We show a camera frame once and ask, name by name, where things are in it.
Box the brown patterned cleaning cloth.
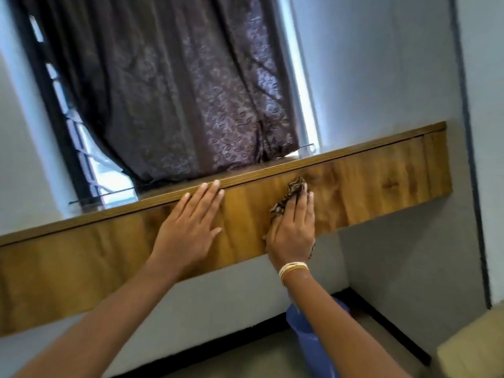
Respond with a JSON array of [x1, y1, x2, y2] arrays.
[[269, 176, 317, 260]]

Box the black framed window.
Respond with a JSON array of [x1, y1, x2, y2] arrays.
[[8, 0, 323, 211]]

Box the person's left hand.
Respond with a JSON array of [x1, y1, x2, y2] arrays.
[[151, 180, 225, 278]]

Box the dark patterned curtain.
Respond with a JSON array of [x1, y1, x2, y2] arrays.
[[16, 0, 302, 189]]

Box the blue plastic bucket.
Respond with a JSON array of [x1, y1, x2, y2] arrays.
[[286, 297, 351, 378]]

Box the person's right forearm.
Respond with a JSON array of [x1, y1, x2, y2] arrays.
[[281, 269, 412, 378]]

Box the person's left forearm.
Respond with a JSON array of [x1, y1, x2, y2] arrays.
[[12, 256, 190, 378]]

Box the beige wooden furniture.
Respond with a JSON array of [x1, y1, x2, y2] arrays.
[[436, 307, 504, 378]]

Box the gold and white bangles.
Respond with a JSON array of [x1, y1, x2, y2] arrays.
[[278, 261, 310, 287]]

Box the person's right hand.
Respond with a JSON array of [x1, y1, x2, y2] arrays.
[[263, 183, 316, 271]]

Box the wooden wall-mounted desk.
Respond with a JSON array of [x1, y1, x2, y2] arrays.
[[0, 121, 453, 338]]

